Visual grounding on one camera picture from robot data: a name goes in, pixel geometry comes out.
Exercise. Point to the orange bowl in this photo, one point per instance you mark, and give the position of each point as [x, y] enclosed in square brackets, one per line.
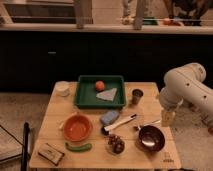
[77, 128]

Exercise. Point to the wooden spoon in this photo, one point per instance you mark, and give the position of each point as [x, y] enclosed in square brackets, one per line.
[63, 121]

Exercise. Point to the blue sponge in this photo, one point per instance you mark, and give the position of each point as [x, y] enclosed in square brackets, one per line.
[109, 117]

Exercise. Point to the small white cup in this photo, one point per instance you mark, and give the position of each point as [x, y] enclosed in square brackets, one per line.
[62, 88]

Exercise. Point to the green cucumber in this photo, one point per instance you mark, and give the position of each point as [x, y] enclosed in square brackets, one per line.
[81, 148]

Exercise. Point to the grey folded cloth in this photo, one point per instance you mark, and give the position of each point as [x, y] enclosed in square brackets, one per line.
[107, 95]

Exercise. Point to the bunch of dark grapes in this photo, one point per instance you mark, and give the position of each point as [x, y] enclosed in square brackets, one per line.
[116, 144]

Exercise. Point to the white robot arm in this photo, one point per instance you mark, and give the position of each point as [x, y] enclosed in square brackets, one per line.
[186, 83]

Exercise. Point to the green plastic tray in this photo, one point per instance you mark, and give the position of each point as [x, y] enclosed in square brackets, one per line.
[86, 94]

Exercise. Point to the beige wooden gripper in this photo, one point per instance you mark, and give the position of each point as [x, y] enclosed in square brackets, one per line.
[167, 117]

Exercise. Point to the orange fruit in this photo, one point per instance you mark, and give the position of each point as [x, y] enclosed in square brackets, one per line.
[99, 86]

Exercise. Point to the black chair frame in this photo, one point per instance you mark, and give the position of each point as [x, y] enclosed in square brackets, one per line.
[25, 154]

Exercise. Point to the metal fork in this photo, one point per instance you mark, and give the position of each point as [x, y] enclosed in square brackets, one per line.
[138, 127]

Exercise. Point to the dark brown bowl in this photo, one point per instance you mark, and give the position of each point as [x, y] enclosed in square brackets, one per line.
[151, 138]

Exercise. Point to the metal cup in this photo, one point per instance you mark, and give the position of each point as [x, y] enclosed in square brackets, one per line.
[136, 96]

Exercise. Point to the brown wooden box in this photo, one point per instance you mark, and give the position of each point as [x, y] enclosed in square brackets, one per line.
[50, 153]

